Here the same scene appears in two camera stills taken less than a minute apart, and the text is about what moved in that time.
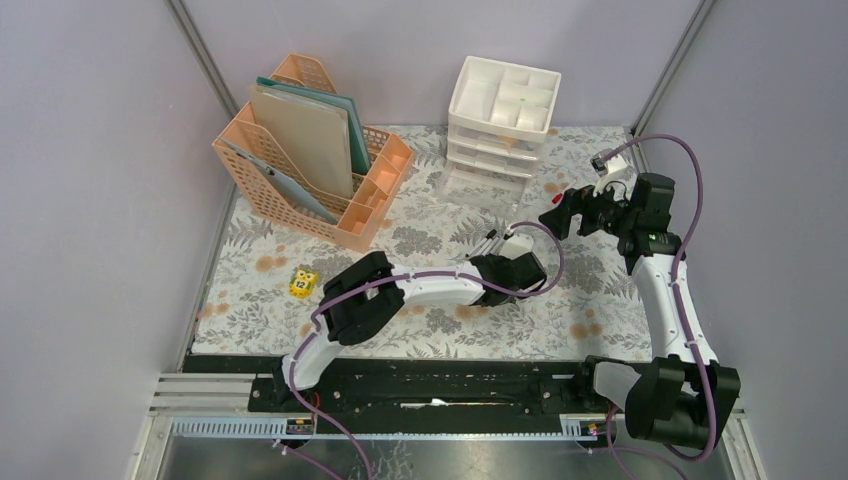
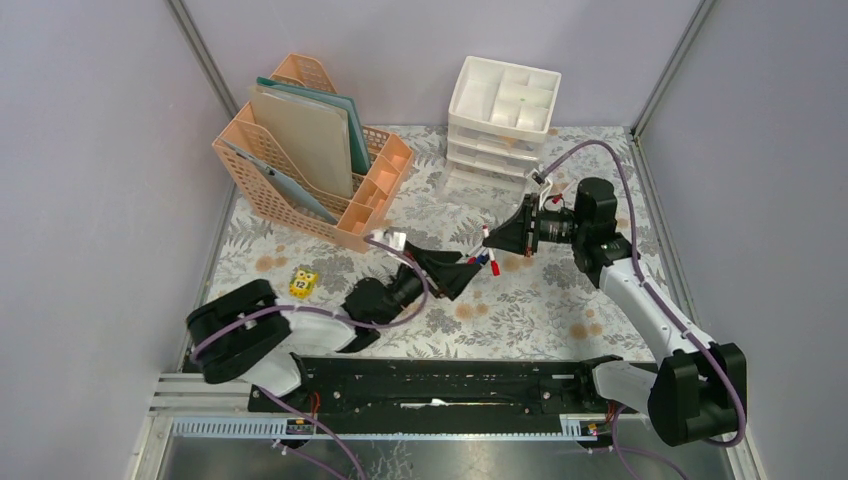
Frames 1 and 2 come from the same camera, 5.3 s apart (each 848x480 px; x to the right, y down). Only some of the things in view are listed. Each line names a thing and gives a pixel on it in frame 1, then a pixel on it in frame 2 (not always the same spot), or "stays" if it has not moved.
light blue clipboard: x=301 y=198 stays
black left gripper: x=496 y=260 to x=445 y=277
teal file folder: x=358 y=147 stays
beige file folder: x=311 y=134 stays
